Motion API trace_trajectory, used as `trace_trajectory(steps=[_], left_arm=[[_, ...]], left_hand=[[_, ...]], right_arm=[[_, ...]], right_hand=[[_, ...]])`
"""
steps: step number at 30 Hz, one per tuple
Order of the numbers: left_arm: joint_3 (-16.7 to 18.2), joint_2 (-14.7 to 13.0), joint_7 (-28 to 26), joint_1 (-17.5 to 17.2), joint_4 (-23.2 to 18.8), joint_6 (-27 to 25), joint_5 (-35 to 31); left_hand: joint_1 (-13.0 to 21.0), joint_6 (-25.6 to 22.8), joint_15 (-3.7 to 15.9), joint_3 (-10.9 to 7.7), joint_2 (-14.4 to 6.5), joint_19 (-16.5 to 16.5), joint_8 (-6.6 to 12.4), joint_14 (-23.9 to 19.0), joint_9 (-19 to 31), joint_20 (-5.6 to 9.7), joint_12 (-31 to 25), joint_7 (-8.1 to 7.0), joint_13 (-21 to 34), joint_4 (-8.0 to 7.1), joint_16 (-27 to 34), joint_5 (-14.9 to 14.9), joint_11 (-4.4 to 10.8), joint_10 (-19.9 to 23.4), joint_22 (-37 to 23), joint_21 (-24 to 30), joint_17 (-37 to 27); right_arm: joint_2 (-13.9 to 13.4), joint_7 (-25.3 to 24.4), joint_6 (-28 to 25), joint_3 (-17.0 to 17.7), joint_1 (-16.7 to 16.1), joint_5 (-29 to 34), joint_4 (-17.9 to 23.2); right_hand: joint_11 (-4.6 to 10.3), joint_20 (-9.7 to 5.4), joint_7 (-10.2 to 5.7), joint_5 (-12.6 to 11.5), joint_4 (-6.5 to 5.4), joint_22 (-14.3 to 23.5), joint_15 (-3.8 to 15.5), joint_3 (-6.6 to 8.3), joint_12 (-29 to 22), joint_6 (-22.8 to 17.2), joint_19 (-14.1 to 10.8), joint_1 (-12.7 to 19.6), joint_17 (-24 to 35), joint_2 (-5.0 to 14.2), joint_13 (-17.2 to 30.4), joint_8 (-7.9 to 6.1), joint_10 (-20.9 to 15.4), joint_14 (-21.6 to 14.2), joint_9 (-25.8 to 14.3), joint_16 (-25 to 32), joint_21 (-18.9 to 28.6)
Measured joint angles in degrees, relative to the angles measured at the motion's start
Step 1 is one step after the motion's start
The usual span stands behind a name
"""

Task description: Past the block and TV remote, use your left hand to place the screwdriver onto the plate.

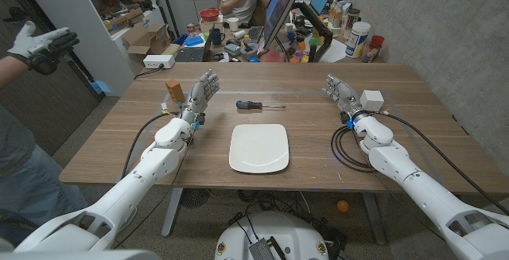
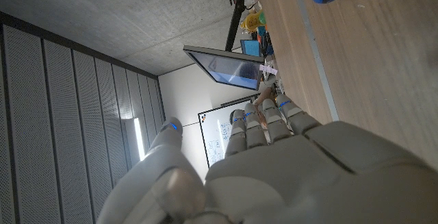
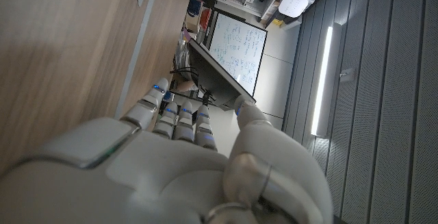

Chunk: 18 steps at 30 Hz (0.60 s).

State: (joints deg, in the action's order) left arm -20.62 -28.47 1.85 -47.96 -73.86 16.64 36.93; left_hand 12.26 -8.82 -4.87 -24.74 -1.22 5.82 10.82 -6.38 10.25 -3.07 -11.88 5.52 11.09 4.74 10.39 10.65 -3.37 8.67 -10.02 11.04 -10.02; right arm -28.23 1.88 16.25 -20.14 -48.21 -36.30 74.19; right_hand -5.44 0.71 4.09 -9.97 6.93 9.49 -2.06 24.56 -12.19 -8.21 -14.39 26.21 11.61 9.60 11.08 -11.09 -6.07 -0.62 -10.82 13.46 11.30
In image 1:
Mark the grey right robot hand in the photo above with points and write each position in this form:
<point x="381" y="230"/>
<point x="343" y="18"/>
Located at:
<point x="346" y="95"/>

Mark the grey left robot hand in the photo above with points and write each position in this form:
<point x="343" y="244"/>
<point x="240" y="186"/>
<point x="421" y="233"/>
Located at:
<point x="200" y="93"/>

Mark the white black gloved operator hand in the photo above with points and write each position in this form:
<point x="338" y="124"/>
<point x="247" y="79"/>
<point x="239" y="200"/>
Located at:
<point x="40" y="45"/>

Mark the operator bare forearm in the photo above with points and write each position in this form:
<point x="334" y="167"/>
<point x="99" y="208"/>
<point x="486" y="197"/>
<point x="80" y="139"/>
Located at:
<point x="10" y="69"/>

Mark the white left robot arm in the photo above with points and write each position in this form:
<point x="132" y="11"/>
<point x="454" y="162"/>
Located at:
<point x="131" y="184"/>

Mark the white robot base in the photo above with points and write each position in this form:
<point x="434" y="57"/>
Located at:
<point x="294" y="236"/>

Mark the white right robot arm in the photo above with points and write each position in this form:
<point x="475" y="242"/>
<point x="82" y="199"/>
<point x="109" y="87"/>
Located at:
<point x="417" y="188"/>

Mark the orange brown block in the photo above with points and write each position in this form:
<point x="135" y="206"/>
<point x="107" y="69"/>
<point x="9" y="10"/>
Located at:
<point x="175" y="91"/>

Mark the white square plate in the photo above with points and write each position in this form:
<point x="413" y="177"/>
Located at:
<point x="258" y="148"/>

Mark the white cube box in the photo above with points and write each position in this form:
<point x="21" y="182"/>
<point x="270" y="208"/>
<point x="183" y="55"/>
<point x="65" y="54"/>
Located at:
<point x="371" y="101"/>

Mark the dark grey laptop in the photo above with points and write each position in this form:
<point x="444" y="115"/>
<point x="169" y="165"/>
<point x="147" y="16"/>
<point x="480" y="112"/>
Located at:
<point x="191" y="54"/>

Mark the white shelf unit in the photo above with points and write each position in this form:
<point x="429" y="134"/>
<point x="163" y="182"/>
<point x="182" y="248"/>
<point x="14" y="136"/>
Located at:
<point x="79" y="21"/>

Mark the white power box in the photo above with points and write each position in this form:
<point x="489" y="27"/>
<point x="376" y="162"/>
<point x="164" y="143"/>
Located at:
<point x="158" y="61"/>

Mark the white labelled canister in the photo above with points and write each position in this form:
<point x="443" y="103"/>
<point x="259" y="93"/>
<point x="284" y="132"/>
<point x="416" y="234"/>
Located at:
<point x="357" y="39"/>

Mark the dark blue mug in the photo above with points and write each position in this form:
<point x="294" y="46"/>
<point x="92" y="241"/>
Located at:
<point x="216" y="36"/>

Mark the beige box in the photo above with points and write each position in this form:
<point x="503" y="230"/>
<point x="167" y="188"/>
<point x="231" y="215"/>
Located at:
<point x="210" y="26"/>

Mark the white tape roll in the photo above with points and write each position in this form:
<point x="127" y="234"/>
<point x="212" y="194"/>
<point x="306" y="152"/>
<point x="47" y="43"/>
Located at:
<point x="239" y="34"/>

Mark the blue plastic object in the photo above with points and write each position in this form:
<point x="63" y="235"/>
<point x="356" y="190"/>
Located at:
<point x="102" y="88"/>

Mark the white paper cup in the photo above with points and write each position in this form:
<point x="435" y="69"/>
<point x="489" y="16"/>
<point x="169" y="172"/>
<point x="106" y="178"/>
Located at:
<point x="233" y="24"/>

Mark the open cardboard box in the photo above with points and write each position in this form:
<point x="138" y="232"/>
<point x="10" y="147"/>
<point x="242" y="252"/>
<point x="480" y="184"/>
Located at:
<point x="145" y="39"/>

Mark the jar with black lid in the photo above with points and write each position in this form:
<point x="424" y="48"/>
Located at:
<point x="353" y="17"/>

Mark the red bowl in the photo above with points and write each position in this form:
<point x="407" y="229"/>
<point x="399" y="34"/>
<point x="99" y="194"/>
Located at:
<point x="209" y="14"/>

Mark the black keyboard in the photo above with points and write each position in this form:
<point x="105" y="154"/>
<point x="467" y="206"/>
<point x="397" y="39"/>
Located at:
<point x="255" y="34"/>

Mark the pink red box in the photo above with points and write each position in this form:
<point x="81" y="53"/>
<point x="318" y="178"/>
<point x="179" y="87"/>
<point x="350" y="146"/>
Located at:
<point x="273" y="56"/>

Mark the seated person in grey shirt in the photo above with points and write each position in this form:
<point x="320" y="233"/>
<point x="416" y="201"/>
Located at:
<point x="238" y="5"/>

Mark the tilted computer monitor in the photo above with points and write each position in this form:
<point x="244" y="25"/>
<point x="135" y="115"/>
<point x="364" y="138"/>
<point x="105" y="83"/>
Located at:
<point x="280" y="5"/>

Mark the orange ball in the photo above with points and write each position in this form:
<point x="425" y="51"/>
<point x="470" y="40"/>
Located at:
<point x="343" y="206"/>

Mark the grey table leg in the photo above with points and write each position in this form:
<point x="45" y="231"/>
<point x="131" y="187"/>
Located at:
<point x="374" y="218"/>
<point x="172" y="212"/>

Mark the operator in grey shirt jeans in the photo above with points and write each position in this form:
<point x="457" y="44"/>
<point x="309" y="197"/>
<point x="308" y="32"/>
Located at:
<point x="24" y="172"/>

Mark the white robot torso edge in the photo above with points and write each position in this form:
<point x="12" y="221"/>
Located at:
<point x="79" y="256"/>

